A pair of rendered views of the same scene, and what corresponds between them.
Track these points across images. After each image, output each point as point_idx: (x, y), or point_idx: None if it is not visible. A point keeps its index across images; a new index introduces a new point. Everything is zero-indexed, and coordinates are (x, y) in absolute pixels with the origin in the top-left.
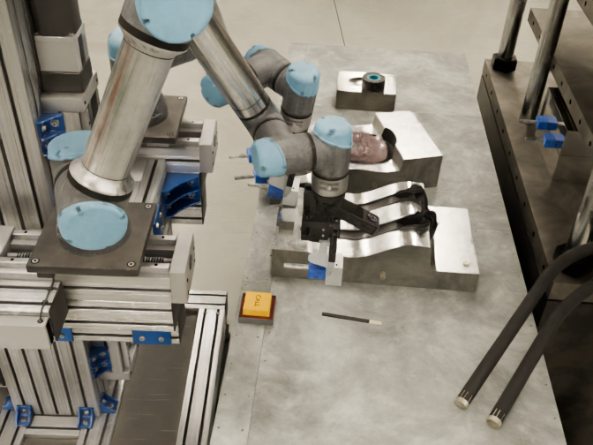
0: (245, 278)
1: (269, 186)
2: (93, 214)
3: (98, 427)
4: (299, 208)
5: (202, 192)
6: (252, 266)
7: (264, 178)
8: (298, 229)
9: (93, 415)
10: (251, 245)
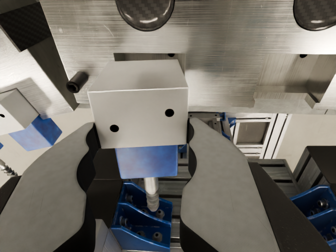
0: (318, 110)
1: (164, 175)
2: None
3: (235, 114)
4: (184, 40)
5: (112, 184)
6: (285, 102)
7: (44, 126)
8: (314, 34)
9: (229, 119)
10: (223, 108)
